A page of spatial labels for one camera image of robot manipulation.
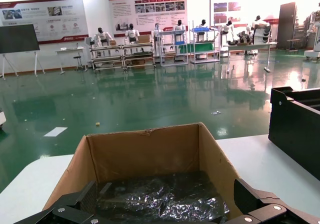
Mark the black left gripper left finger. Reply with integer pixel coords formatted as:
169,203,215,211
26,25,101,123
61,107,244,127
13,179,106,224

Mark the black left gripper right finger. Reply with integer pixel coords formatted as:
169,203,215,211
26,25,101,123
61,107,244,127
224,178,320,224

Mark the silver antistatic bag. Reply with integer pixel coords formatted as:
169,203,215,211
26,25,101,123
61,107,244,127
96,170,230,223

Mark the black slotted plastic container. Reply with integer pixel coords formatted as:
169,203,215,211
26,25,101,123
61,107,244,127
268,86,320,182

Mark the brown cardboard box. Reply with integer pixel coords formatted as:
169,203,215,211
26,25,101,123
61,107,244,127
42,121,245,221

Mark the white paper sheet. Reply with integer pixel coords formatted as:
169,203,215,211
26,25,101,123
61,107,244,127
43,126,69,138

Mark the white mobile base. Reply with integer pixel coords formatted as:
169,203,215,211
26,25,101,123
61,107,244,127
0,107,8,131

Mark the black round stool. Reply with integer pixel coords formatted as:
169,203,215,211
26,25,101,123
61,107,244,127
73,55,88,72

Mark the small white desk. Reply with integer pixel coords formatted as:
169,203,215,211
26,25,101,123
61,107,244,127
54,47,87,74

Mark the metal pipe workbench rack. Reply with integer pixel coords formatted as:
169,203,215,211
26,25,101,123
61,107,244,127
88,43,125,72
121,41,156,69

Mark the long white table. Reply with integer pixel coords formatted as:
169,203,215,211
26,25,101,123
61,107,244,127
226,41,278,74

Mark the small brown table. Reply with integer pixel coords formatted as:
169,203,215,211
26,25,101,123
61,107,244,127
286,38,301,54

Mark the shelf rack with blue tray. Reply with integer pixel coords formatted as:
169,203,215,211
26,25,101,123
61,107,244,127
189,26,221,64

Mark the reclined white black robot torso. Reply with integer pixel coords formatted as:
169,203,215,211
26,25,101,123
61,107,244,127
234,30,254,46

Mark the white black humanoid robot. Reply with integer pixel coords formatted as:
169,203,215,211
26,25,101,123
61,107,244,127
249,15,272,45
150,22,164,59
217,20,235,58
195,18,210,39
124,23,141,45
173,19,187,46
93,27,114,48

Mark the black display board on stand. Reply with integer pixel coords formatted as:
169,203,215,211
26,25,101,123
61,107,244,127
0,23,46,79

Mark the white robot workstation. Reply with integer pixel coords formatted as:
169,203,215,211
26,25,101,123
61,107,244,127
303,8,320,63

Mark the white shelf rack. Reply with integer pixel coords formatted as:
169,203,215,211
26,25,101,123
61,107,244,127
158,30,190,67

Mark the dark tall cabinet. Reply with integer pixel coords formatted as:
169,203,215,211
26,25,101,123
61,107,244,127
276,1,298,50

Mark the info poster with red swoosh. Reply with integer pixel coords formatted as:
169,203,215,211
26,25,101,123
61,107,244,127
0,0,90,45

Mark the info poster with photo row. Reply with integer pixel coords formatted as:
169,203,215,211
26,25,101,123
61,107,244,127
107,0,189,38

